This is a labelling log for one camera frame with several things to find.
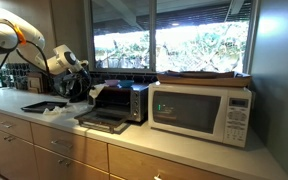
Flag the wooden serving tray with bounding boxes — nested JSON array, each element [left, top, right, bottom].
[[156, 70, 253, 88]]

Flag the white microwave oven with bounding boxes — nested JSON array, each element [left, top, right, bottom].
[[147, 81, 253, 149]]

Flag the black coffee maker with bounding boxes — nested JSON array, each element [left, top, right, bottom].
[[52, 74, 71, 98]]

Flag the silver black toaster oven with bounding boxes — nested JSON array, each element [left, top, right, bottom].
[[92, 83, 149, 123]]

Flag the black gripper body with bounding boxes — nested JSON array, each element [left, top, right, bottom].
[[78, 66, 92, 83]]

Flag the glass toaster oven door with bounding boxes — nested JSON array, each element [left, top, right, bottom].
[[73, 107, 132, 135]]

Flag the blue plastic bowl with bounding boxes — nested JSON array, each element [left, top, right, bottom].
[[118, 79, 135, 89]]

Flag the wooden drawer cabinet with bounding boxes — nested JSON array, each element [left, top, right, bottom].
[[0, 108, 238, 180]]

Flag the stainless steel kettle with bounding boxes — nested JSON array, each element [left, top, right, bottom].
[[68, 74, 89, 103]]

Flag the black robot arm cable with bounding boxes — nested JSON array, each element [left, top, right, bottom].
[[0, 19, 93, 99]]

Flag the white napkin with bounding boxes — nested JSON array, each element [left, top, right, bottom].
[[88, 83, 109, 100]]

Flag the grey framed window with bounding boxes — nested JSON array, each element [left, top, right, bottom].
[[83, 0, 262, 76]]

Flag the small wooden box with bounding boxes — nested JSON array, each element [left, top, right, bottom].
[[26, 72, 45, 94]]

